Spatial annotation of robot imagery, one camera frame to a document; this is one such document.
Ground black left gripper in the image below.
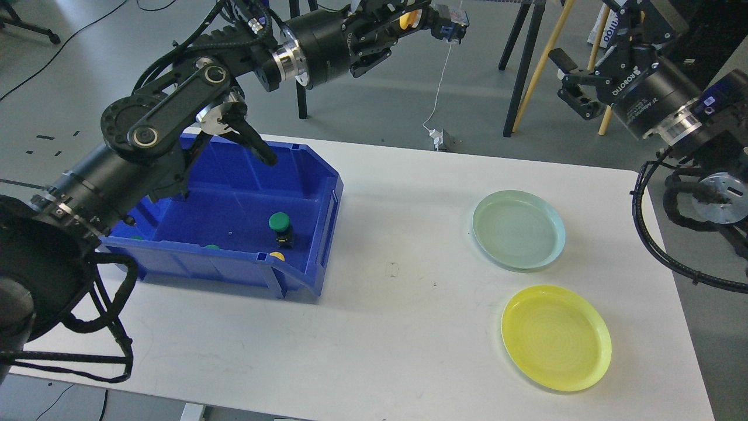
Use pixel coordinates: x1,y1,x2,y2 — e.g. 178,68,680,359
272,1,445,89

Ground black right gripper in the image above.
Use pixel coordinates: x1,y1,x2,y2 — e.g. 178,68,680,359
548,1,701,139

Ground yellow push button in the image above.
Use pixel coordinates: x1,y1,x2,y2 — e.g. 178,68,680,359
398,4,470,43

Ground green push button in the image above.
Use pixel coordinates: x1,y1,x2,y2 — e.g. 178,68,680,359
268,212,295,249

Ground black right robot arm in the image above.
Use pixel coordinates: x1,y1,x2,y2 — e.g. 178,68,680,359
548,1,747,294

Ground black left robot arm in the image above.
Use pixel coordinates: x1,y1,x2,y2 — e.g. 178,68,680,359
1,1,468,383

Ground light green plate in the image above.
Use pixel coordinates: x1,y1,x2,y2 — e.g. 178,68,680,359
471,190,567,272

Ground yellow button at bin front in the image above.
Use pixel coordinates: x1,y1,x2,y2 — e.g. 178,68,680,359
269,251,286,261

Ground yellow plate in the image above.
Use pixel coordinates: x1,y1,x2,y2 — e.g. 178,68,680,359
500,285,612,392

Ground wooden pole middle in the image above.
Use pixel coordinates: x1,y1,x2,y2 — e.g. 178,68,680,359
587,20,605,70

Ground white printed bag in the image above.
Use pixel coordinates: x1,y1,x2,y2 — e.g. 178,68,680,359
587,5,619,49

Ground wooden pole right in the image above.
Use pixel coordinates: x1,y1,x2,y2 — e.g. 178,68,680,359
597,106,614,136

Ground black tripod stand left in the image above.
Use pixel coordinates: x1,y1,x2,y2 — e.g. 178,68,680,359
289,0,320,120

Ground black computer tower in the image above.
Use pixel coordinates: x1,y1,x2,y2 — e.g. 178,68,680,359
665,1,747,89

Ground white power adapter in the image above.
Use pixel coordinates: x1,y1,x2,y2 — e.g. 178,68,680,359
428,129,458,152

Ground blue plastic storage bin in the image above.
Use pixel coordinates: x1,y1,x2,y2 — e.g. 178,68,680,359
101,137,344,299

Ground white cable on floor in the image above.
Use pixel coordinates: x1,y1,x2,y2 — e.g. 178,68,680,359
422,35,456,132

